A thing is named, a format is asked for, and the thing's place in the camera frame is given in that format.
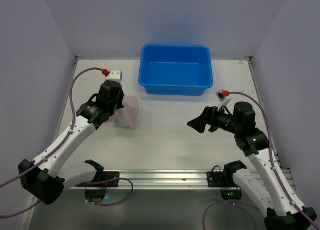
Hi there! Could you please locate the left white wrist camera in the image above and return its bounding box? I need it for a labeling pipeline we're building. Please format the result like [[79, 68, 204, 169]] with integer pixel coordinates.
[[102, 69, 123, 84]]

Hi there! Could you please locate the aluminium mounting rail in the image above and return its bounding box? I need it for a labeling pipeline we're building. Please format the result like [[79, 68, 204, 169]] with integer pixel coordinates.
[[67, 168, 296, 190]]

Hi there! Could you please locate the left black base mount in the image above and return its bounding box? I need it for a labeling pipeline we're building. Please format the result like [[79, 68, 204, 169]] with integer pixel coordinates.
[[81, 171, 120, 203]]

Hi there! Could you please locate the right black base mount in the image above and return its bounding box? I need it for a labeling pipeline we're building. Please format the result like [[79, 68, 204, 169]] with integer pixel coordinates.
[[206, 165, 243, 200]]

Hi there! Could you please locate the blue plastic tub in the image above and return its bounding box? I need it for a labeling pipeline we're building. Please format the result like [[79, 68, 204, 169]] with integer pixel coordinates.
[[138, 44, 214, 96]]

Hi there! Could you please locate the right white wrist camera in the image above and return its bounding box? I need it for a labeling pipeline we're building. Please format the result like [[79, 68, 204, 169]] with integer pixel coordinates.
[[216, 90, 231, 110]]

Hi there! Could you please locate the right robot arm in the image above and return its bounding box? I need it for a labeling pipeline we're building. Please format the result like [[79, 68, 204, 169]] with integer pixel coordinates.
[[187, 102, 317, 229]]

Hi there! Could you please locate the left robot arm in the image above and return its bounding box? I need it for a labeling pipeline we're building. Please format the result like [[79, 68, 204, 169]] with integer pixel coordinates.
[[18, 80, 124, 205]]

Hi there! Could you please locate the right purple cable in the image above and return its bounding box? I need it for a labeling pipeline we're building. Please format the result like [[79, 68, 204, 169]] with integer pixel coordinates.
[[202, 90, 320, 230]]

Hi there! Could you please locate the white mesh laundry bag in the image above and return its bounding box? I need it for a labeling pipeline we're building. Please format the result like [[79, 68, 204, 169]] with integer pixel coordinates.
[[107, 95, 143, 128]]

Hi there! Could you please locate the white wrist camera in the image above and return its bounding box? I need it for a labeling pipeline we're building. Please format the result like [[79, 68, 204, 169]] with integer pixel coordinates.
[[216, 90, 231, 110], [102, 69, 123, 84]]

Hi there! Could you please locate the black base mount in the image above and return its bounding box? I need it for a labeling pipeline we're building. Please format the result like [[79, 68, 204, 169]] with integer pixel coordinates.
[[206, 165, 243, 200], [81, 171, 120, 203]]

